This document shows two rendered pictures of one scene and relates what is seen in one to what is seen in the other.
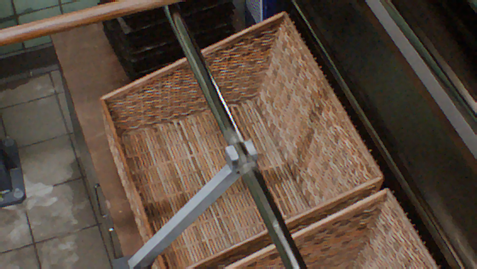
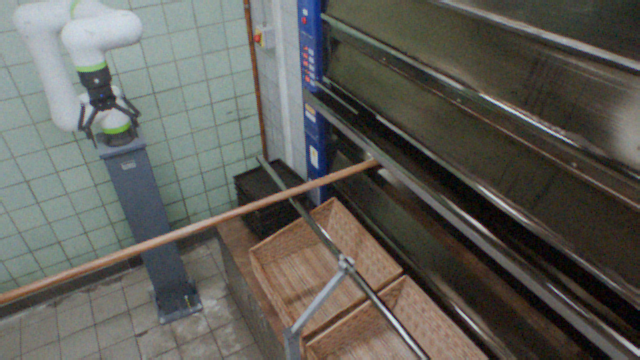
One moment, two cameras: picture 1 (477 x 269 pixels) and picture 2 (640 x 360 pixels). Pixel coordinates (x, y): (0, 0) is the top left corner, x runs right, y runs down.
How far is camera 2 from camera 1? 0.26 m
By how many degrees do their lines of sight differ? 12
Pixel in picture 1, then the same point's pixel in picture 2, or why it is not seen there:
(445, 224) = (443, 287)
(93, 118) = (243, 261)
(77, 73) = (231, 239)
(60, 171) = (219, 292)
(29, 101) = (197, 259)
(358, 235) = (393, 300)
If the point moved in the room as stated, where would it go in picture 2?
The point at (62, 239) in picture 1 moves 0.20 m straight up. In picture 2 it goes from (226, 327) to (220, 306)
